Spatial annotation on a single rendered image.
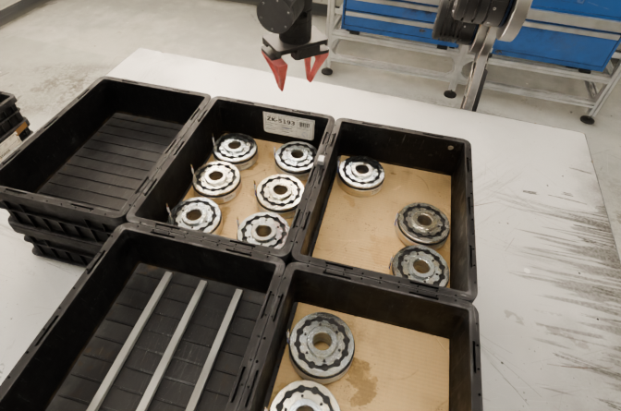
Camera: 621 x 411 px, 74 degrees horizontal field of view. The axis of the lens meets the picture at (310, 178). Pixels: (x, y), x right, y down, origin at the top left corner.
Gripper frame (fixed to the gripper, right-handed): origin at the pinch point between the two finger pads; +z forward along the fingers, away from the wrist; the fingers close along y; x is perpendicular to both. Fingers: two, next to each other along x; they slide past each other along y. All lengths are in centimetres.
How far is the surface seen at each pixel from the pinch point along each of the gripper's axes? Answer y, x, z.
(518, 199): 53, -27, 37
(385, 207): 11.2, -20.0, 23.3
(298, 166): -0.7, -2.6, 20.4
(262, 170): -6.9, 2.8, 23.2
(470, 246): 12.0, -39.9, 13.4
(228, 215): -19.0, -6.0, 23.1
